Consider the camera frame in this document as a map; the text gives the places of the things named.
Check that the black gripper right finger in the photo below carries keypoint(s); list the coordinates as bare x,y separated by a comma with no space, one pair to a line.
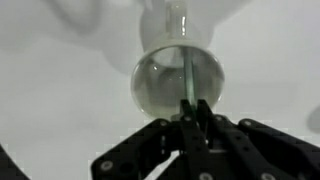
258,151

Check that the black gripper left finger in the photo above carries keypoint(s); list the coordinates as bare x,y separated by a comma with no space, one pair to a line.
138,155

